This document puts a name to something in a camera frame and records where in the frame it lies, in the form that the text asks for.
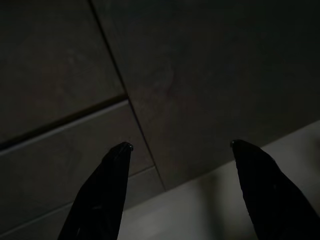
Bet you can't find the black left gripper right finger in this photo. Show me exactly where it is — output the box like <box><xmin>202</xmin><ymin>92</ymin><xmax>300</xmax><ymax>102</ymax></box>
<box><xmin>230</xmin><ymin>139</ymin><xmax>320</xmax><ymax>240</ymax></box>

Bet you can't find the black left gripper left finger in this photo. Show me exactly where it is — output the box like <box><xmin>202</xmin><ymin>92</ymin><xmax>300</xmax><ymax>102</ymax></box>
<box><xmin>57</xmin><ymin>141</ymin><xmax>134</xmax><ymax>240</ymax></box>

